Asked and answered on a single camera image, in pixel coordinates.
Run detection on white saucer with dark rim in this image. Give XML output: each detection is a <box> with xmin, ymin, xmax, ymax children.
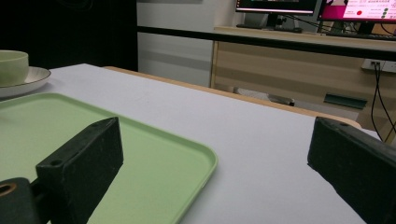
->
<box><xmin>0</xmin><ymin>66</ymin><xmax>52</xmax><ymax>99</ymax></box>

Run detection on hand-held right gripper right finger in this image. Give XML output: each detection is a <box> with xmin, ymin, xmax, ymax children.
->
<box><xmin>306</xmin><ymin>116</ymin><xmax>396</xmax><ymax>224</ymax></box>

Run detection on white wall power strip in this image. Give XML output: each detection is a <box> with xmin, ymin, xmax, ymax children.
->
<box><xmin>361</xmin><ymin>58</ymin><xmax>396</xmax><ymax>74</ymax></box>

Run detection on pale green cup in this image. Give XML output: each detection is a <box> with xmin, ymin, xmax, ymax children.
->
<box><xmin>0</xmin><ymin>49</ymin><xmax>30</xmax><ymax>88</ymax></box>

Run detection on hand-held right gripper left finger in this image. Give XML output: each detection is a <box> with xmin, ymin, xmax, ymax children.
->
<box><xmin>35</xmin><ymin>116</ymin><xmax>124</xmax><ymax>224</ymax></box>

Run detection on black horizontal rail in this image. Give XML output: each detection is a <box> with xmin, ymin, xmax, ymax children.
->
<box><xmin>136</xmin><ymin>25</ymin><xmax>396</xmax><ymax>63</ymax></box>

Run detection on light green plastic tray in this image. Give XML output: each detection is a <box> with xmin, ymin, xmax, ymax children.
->
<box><xmin>0</xmin><ymin>92</ymin><xmax>219</xmax><ymax>224</ymax></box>

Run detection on light wooden desk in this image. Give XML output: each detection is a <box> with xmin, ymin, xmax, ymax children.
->
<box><xmin>210</xmin><ymin>25</ymin><xmax>396</xmax><ymax>145</ymax></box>

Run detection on monitor with pink screen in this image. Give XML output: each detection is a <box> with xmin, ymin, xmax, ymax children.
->
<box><xmin>317</xmin><ymin>0</ymin><xmax>396</xmax><ymax>35</ymax></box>

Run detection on dark green handle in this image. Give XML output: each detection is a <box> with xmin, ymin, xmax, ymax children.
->
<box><xmin>323</xmin><ymin>92</ymin><xmax>368</xmax><ymax>110</ymax></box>

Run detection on black cable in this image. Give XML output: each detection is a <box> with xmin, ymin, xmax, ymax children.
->
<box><xmin>370</xmin><ymin>62</ymin><xmax>396</xmax><ymax>143</ymax></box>

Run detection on black curtain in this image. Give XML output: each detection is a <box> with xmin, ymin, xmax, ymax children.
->
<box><xmin>0</xmin><ymin>0</ymin><xmax>139</xmax><ymax>72</ymax></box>

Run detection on black computer monitor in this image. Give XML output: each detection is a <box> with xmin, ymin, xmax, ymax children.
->
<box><xmin>234</xmin><ymin>0</ymin><xmax>318</xmax><ymax>31</ymax></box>

